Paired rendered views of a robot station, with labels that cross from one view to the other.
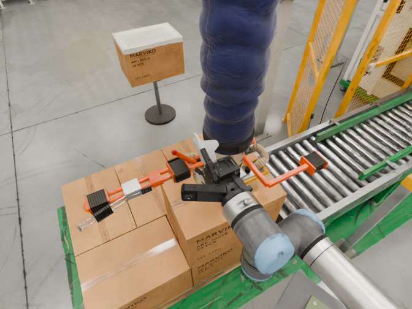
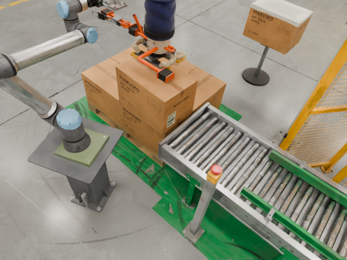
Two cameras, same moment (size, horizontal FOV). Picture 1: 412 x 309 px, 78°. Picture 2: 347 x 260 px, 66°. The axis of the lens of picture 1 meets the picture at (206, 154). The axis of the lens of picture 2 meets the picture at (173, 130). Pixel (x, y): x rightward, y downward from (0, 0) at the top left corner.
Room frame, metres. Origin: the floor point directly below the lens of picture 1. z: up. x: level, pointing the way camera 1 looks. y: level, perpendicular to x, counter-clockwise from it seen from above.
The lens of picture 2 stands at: (0.21, -1.81, 2.36)
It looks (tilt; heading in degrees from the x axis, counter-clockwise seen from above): 50 degrees down; 64
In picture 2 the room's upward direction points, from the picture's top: 7 degrees clockwise
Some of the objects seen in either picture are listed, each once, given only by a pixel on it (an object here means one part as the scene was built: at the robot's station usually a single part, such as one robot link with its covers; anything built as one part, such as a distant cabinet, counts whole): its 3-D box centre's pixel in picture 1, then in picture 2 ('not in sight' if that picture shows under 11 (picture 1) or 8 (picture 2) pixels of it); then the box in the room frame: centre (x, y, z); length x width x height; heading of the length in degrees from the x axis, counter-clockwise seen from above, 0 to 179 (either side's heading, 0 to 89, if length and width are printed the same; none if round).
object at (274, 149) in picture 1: (339, 124); (319, 184); (1.84, -1.28, 0.50); 2.31 x 0.05 x 0.19; 118
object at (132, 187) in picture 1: (132, 189); (117, 20); (0.60, 0.31, 1.23); 0.07 x 0.07 x 0.04; 29
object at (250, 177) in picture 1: (235, 176); (150, 59); (0.74, -0.14, 1.13); 0.34 x 0.10 x 0.05; 119
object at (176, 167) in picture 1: (178, 168); (136, 29); (0.71, 0.12, 1.24); 0.10 x 0.08 x 0.06; 29
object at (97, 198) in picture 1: (98, 200); (107, 13); (0.54, 0.43, 1.24); 0.08 x 0.07 x 0.05; 119
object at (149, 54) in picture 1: (149, 54); (275, 23); (2.58, 0.59, 0.82); 0.60 x 0.40 x 0.40; 118
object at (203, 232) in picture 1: (220, 205); (155, 91); (0.82, -0.09, 0.74); 0.60 x 0.40 x 0.40; 116
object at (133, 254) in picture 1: (164, 217); (154, 92); (0.95, 0.32, 0.34); 1.20 x 1.00 x 0.40; 118
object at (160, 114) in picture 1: (157, 94); (262, 59); (2.58, 0.59, 0.31); 0.40 x 0.40 x 0.62
